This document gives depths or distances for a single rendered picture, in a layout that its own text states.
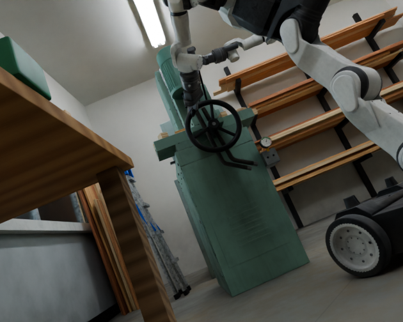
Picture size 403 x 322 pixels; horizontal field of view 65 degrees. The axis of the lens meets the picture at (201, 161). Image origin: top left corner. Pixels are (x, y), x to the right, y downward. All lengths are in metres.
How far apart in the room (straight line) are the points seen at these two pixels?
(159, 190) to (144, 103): 1.26
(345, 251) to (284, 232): 0.59
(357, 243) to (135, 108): 3.89
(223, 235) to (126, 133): 3.12
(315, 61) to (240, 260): 1.00
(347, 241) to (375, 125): 0.43
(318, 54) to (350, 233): 0.70
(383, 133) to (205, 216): 0.91
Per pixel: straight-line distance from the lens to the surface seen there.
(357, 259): 1.21
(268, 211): 1.73
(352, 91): 1.28
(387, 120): 1.29
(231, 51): 2.13
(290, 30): 1.45
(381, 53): 4.66
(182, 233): 4.18
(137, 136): 4.51
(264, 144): 1.75
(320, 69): 1.40
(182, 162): 1.73
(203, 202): 1.68
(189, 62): 1.41
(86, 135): 0.50
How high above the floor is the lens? 0.30
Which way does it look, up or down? 13 degrees up
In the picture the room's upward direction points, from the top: 23 degrees counter-clockwise
